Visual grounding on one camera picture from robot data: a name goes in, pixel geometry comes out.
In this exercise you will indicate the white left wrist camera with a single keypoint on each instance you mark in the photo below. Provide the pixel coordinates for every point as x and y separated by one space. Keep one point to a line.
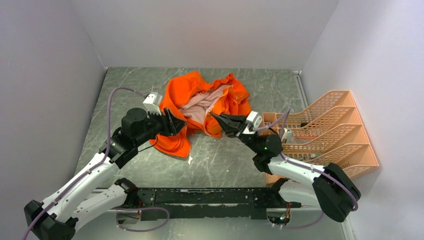
152 103

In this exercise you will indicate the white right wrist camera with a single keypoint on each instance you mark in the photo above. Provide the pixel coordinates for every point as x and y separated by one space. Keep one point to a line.
254 120

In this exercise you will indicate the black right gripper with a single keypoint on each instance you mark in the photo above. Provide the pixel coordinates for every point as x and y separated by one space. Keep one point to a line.
231 120

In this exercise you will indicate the peach plastic file organizer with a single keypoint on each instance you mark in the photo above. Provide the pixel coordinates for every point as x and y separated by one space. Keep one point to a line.
330 130

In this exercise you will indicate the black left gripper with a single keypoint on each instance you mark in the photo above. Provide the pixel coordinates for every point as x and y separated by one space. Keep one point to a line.
174 123

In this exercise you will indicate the small items in organizer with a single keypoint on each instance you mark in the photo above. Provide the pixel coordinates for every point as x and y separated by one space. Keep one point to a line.
286 134

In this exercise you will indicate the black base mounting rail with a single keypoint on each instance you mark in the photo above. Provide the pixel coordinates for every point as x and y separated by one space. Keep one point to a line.
197 203

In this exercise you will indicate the orange jacket with pink lining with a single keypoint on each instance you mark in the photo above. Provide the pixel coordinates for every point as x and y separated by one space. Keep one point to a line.
190 98

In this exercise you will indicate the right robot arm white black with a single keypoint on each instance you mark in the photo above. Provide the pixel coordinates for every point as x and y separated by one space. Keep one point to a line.
325 186

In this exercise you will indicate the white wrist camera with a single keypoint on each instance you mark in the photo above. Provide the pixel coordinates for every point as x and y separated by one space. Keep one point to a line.
152 103
254 120

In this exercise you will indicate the aluminium frame rail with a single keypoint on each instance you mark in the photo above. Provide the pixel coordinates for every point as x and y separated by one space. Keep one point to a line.
306 223

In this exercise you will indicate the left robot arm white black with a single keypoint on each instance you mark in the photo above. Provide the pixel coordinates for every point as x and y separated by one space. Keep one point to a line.
62 214

